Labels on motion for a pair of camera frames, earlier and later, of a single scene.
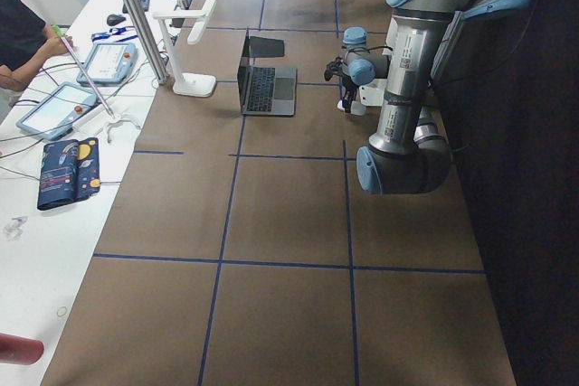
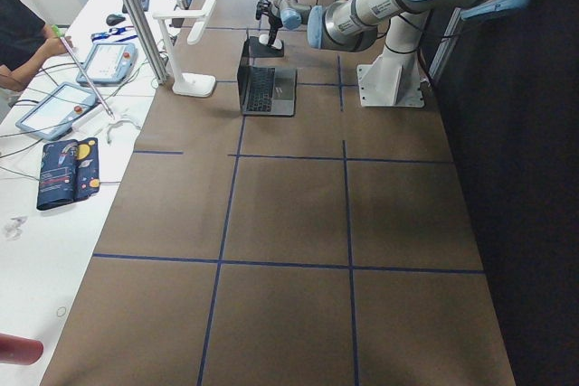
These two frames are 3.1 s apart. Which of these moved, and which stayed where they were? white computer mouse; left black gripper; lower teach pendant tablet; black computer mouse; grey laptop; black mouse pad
Moved: white computer mouse; left black gripper
Stayed: lower teach pendant tablet; black computer mouse; grey laptop; black mouse pad
